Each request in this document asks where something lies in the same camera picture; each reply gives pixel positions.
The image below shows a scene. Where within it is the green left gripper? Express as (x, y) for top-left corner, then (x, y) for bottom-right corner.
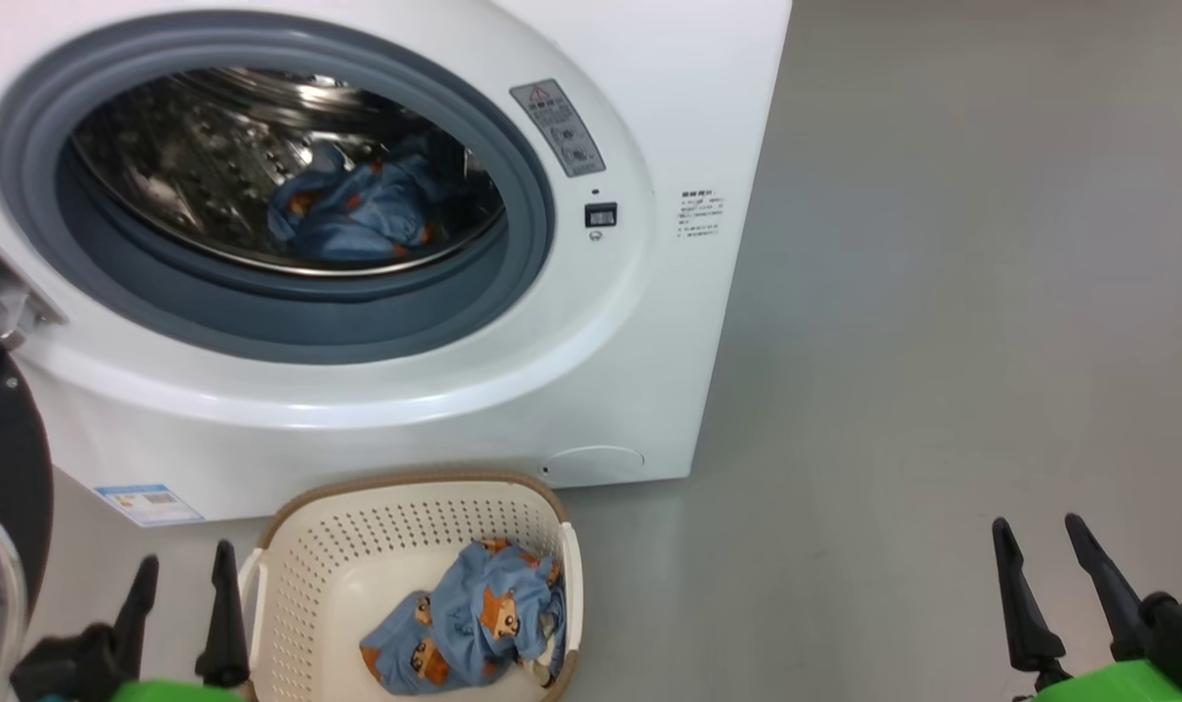
(108, 539), (252, 702)

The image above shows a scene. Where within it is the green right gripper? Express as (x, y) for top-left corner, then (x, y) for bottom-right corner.
(990, 513), (1182, 702)

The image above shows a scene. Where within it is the black round washer door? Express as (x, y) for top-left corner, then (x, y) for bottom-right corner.
(0, 302), (55, 702)

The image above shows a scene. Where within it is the blue garment orange print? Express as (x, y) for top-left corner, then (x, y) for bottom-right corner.
(266, 136), (438, 263)
(359, 538), (569, 696)

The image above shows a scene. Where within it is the cream perforated laundry basket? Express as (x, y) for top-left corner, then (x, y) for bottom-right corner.
(238, 472), (585, 702)

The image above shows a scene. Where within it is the grey rubber door gasket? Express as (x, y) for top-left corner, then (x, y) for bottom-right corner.
(0, 11), (557, 366)

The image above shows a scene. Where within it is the white front-load washing machine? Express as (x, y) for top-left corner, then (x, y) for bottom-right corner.
(0, 0), (793, 528)

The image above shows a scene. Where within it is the blue energy label sticker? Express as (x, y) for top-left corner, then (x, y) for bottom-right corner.
(93, 484), (206, 528)

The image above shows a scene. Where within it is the round filter cover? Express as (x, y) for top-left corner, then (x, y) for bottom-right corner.
(540, 445), (647, 487)

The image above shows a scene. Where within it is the steel washer drum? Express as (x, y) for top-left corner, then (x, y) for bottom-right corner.
(66, 65), (508, 278)

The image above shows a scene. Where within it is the grey warning sticker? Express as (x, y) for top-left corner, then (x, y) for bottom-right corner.
(509, 78), (608, 179)

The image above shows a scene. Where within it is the metal door hinge bracket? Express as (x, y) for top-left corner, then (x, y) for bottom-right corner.
(0, 228), (67, 339)

